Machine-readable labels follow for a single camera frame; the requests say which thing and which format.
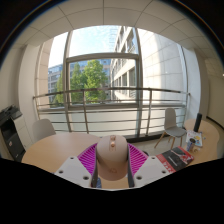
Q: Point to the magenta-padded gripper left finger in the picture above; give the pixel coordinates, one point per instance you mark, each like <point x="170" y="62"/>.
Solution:
<point x="73" y="170"/>

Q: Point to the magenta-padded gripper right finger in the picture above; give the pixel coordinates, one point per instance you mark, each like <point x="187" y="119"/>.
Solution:
<point x="151" y="168"/>

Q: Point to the beige computer mouse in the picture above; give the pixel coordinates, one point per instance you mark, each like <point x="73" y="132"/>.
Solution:
<point x="112" y="156"/>

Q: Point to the red magazine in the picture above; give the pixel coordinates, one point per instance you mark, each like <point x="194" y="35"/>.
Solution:
<point x="175" y="159"/>

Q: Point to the small printed cup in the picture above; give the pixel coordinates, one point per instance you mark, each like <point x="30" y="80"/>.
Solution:
<point x="190" y="145"/>

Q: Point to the white chair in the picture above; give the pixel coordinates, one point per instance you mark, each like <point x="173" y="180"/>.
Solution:
<point x="171" y="125"/>
<point x="43" y="128"/>

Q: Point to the colourful booklet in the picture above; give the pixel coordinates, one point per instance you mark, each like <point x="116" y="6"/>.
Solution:
<point x="195" y="137"/>

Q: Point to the black bottle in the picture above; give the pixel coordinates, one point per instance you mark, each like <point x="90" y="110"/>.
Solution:
<point x="197" y="122"/>

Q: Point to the black and white office printer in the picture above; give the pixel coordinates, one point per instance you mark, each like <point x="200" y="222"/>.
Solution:
<point x="11" y="133"/>

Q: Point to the metal balcony railing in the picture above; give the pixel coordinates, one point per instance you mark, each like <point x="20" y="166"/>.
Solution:
<point x="110" y="89"/>

